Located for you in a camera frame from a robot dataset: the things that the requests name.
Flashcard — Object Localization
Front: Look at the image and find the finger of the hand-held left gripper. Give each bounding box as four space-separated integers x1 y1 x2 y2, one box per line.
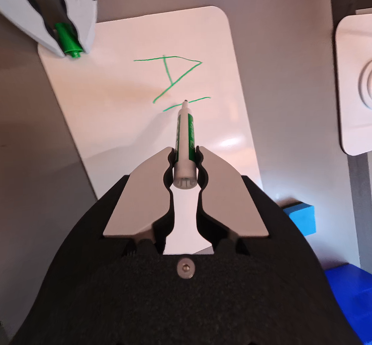
0 0 67 58
45 0 98 55

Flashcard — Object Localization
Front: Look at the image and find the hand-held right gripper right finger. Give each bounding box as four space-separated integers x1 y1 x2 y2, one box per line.
196 146 270 251

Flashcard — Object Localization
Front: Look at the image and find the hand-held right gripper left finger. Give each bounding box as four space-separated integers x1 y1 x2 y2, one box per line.
102 146 175 254

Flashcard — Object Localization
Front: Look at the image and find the green marker cap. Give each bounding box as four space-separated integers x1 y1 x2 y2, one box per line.
54 22 85 59

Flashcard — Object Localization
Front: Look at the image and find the green whiteboard marker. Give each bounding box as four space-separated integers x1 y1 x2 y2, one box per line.
173 100 199 190

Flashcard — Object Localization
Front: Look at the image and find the small white whiteboard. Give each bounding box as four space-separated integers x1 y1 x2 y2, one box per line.
37 6 263 255

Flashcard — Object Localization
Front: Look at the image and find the blue foam eraser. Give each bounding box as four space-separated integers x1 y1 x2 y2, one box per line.
283 202 316 236

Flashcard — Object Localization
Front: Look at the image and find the blue plastic bin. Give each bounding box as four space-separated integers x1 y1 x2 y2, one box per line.
324 264 372 345

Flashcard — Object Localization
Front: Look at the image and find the white metal document stand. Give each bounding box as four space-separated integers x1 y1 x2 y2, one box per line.
335 14 372 157

